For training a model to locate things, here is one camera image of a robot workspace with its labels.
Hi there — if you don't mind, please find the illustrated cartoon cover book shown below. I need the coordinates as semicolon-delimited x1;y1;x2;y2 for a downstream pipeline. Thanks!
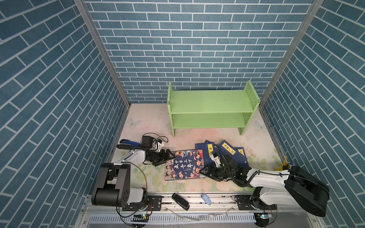
165;150;205;181

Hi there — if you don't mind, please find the blue book yellow label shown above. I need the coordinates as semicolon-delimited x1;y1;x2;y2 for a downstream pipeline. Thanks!
195;142;219;166
218;140;238;163

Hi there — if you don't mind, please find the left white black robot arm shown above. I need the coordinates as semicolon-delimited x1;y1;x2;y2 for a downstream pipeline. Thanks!
91;148;175;210

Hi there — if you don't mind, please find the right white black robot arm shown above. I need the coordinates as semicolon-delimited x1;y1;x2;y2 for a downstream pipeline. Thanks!
200;163;330;217

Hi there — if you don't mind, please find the right blue book under pile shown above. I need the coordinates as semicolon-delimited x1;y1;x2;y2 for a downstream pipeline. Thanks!
235;147;249;167

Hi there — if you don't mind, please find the light blue eraser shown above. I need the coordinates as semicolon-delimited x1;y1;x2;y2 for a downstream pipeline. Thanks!
201;193;212;205

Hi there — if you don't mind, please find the black blue stapler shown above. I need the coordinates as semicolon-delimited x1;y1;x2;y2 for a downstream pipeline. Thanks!
116;139;151;151

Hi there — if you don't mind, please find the green wooden shelf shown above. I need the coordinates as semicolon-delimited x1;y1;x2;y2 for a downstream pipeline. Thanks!
167;81;260;136

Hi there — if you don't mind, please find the yellow pen holder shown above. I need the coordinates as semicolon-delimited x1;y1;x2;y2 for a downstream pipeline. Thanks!
276;156;294;171

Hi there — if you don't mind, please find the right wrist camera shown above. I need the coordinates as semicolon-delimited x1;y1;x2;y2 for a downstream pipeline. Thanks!
210;153;221;168

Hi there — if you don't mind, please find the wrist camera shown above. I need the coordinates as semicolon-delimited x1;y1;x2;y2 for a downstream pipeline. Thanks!
154;141;165;152
210;153;221;168

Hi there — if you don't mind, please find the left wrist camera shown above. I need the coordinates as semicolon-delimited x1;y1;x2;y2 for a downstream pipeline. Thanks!
154;141;165;152

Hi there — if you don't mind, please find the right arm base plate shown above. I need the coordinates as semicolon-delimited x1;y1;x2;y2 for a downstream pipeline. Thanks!
233;195;277;211

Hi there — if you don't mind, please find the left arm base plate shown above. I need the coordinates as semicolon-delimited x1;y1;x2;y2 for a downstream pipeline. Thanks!
122;195;163;212

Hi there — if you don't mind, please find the black remote on rail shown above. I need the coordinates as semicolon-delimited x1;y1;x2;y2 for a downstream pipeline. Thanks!
172;193;190;211

